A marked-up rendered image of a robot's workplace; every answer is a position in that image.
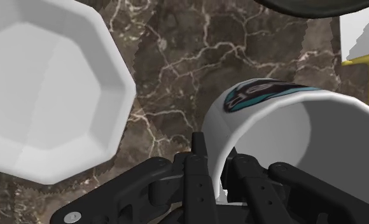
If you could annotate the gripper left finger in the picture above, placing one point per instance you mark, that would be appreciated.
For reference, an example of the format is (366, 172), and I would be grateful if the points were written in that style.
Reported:
(197, 183)

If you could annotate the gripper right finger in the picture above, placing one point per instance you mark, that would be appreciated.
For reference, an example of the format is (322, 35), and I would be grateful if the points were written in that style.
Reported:
(296, 192)

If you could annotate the white mug with teal print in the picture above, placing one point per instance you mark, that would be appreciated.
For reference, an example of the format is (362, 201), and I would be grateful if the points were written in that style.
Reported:
(321, 130)

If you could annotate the white and yellow object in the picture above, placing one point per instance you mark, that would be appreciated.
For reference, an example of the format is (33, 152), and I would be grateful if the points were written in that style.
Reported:
(363, 34)

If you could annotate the white octagonal bowl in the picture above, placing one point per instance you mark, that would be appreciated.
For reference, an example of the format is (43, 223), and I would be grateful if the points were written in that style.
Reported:
(48, 93)

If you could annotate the dark round bowl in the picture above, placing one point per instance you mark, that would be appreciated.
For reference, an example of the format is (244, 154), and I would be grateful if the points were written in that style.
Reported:
(314, 7)

